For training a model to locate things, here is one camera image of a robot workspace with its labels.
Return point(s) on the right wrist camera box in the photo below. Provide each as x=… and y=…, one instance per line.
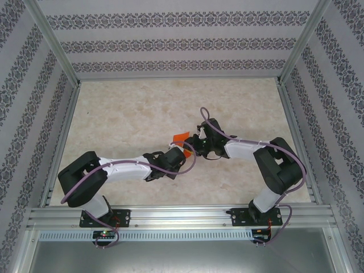
x=202, y=131

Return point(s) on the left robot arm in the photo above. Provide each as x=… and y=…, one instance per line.
x=79, y=182

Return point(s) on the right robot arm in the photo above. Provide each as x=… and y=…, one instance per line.
x=281, y=167

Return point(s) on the aluminium side rail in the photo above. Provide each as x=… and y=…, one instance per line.
x=61, y=142
x=290, y=113

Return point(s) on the orange paper sheet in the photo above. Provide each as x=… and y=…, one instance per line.
x=182, y=136

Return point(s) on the aluminium frame post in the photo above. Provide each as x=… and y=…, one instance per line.
x=55, y=42
x=301, y=42

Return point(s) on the aluminium mounting rail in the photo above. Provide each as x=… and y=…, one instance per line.
x=182, y=216

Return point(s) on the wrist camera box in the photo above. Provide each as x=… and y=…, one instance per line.
x=173, y=145
x=202, y=131

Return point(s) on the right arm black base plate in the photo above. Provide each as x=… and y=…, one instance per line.
x=240, y=217

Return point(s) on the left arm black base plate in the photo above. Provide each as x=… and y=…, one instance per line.
x=123, y=217

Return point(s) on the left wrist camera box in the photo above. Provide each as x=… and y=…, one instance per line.
x=173, y=145

